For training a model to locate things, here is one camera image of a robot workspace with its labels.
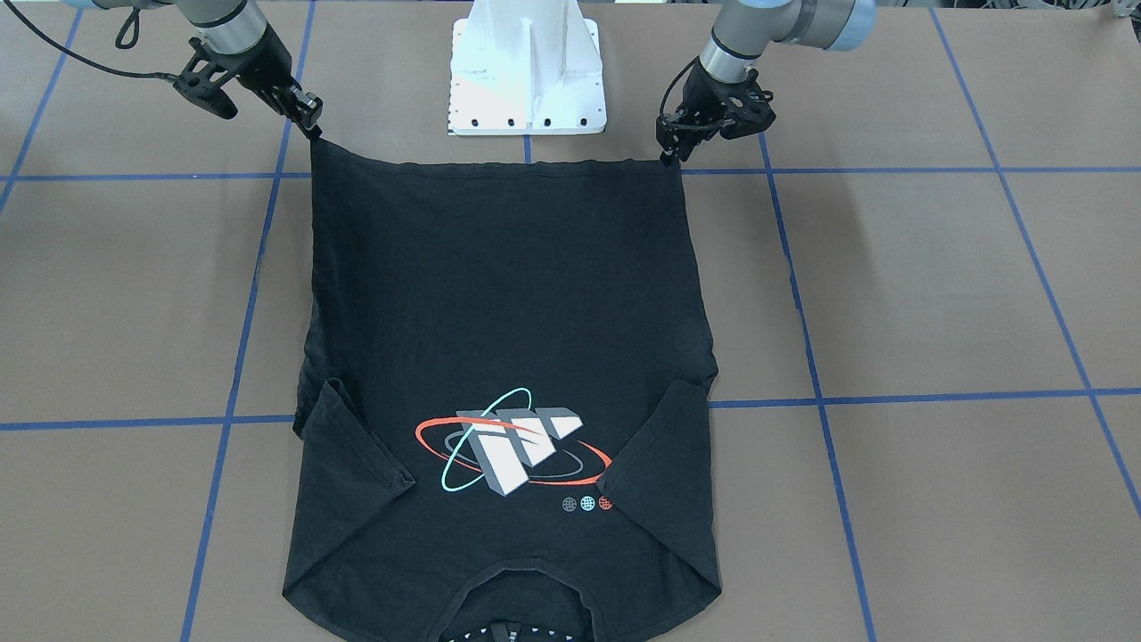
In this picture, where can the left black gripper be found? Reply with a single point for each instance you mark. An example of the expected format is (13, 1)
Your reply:
(704, 93)

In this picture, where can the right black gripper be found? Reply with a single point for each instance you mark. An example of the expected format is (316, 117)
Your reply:
(266, 69)

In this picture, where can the black printed t-shirt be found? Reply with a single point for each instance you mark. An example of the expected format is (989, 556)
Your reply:
(502, 404)

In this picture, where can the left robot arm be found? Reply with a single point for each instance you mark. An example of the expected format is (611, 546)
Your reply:
(744, 29)

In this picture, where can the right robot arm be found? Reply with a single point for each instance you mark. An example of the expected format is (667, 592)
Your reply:
(235, 41)

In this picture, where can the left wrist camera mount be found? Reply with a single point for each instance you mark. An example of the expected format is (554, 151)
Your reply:
(747, 107)

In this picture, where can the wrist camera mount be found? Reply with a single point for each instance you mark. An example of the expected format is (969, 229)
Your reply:
(201, 80)
(747, 107)

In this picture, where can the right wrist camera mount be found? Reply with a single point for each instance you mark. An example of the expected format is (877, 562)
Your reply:
(201, 80)

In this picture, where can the white central pedestal column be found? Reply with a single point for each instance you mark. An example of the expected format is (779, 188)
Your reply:
(526, 68)

